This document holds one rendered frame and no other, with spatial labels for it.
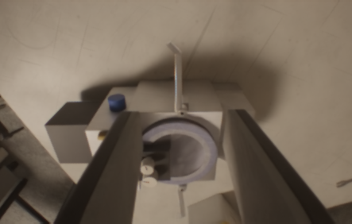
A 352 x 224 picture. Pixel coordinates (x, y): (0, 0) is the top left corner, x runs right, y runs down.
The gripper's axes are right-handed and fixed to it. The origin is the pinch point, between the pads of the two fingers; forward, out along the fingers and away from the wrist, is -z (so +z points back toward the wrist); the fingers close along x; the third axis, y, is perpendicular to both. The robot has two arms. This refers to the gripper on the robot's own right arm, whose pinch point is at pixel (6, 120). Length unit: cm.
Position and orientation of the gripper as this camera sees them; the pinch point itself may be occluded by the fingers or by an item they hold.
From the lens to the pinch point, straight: 97.1
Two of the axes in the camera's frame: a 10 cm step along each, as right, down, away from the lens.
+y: 7.4, -4.6, -4.9
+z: -3.3, 3.9, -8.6
